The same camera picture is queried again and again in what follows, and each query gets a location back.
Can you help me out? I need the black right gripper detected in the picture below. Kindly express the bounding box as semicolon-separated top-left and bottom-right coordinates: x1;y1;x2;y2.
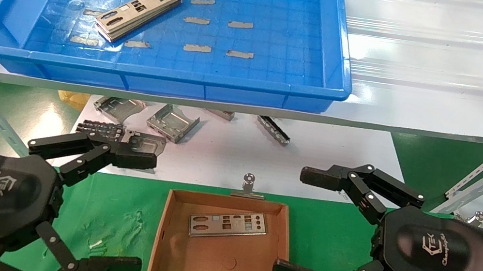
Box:
272;151;483;271

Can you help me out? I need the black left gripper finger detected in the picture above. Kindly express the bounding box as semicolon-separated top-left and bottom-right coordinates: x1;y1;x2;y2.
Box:
22;122;161;200

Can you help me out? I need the silver metal io shield plate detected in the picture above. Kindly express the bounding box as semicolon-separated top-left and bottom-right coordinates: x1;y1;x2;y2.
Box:
93;0;183;48
94;0;184;54
187;202;270;249

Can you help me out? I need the brown cardboard box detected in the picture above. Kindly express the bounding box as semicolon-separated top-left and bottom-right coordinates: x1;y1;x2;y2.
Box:
147;183;303;271

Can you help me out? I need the blue plastic tray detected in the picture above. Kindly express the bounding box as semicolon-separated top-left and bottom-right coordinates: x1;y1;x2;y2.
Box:
0;0;368;129

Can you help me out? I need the dark finned metal part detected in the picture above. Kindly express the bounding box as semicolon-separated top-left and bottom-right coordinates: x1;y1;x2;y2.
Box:
74;117;126;144

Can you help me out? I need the yellow crumpled bag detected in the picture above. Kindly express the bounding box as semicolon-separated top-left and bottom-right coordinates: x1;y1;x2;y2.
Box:
55;89;92;112

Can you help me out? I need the white flat board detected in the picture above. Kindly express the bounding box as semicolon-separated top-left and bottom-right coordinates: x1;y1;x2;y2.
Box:
51;78;412;224

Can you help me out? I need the small grey metal piece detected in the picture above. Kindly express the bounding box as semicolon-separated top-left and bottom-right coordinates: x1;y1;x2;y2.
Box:
205;108;235;122

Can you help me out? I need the narrow dark metal strip part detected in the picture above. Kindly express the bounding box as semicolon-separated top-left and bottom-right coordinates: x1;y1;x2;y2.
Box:
253;115;294;147

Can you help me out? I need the white corrugated metal shelf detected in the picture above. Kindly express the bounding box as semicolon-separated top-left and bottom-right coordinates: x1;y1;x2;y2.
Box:
0;0;483;165

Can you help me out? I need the grey metal frame bracket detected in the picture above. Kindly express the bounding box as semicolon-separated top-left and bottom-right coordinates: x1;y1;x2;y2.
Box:
120;129;168;160

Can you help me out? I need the grey sheet metal bracket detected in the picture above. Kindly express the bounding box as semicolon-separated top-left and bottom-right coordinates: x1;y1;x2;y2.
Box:
91;92;149;129
143;101;202;148

